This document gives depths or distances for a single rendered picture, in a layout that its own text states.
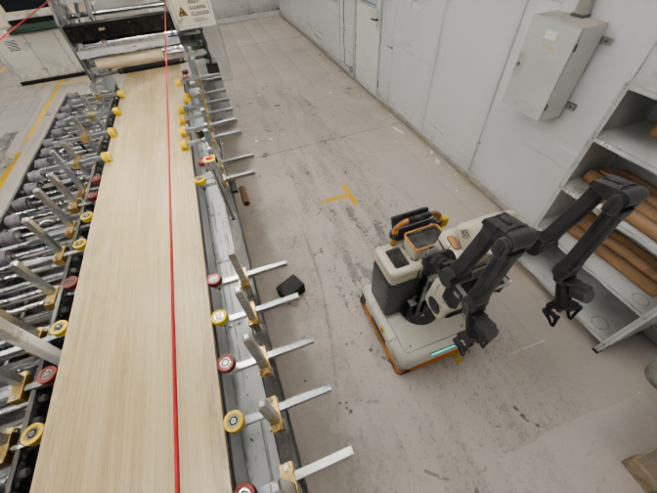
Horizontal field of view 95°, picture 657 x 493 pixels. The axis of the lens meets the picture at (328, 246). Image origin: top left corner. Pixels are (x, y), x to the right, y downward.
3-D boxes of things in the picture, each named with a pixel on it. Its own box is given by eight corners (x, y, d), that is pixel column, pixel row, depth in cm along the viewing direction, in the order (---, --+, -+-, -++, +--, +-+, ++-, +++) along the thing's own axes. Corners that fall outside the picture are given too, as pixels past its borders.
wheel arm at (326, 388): (329, 384, 138) (328, 381, 135) (331, 392, 136) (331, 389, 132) (235, 423, 130) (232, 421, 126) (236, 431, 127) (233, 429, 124)
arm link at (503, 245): (528, 222, 87) (496, 234, 85) (544, 236, 84) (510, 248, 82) (478, 296, 121) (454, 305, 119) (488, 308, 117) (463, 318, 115)
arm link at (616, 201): (636, 182, 96) (610, 191, 94) (655, 193, 92) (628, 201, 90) (565, 266, 128) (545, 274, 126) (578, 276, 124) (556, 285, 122)
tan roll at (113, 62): (204, 50, 412) (201, 40, 402) (205, 53, 404) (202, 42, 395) (91, 69, 385) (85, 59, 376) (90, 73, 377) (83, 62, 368)
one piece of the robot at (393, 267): (368, 297, 239) (374, 223, 175) (428, 276, 249) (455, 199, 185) (387, 335, 218) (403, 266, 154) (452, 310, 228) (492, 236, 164)
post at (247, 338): (273, 371, 157) (249, 331, 121) (274, 378, 155) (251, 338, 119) (266, 374, 156) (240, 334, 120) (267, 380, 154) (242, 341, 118)
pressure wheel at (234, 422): (240, 441, 126) (231, 436, 117) (227, 427, 129) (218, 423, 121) (253, 424, 130) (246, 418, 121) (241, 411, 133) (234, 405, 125)
